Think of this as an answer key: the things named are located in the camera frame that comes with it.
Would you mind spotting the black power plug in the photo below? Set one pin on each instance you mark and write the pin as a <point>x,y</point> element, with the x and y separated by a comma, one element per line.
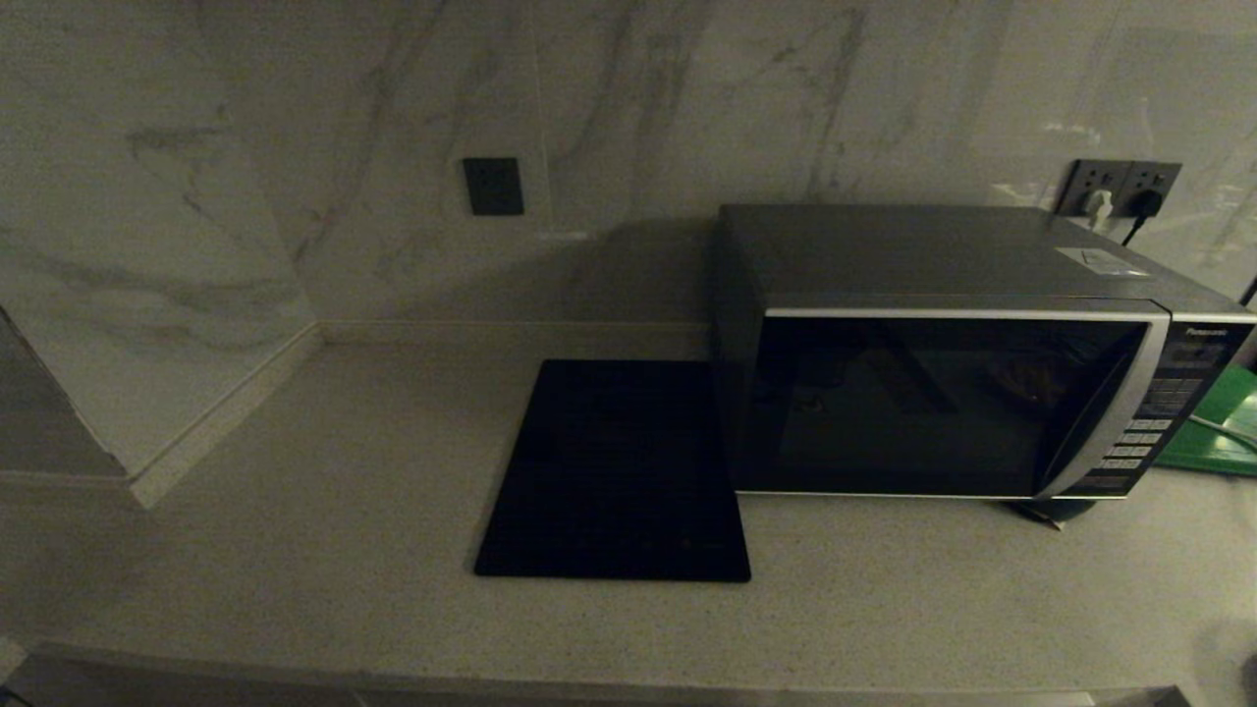
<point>1146,203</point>

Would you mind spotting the green cutting board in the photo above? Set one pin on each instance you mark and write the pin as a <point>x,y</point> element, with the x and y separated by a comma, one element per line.
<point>1223,412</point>

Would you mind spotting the grey double wall socket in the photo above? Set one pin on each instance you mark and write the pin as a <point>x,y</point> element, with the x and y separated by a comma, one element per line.
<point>1120,175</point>

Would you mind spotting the silver black microwave oven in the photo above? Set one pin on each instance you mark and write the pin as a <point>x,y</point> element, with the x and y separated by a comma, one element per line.
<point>884,255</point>

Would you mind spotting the white power plug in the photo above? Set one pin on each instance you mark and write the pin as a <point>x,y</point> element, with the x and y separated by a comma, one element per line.
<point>1097,206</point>

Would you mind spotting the black glass induction cooktop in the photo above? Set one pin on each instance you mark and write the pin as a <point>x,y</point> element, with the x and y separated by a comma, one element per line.
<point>614,471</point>

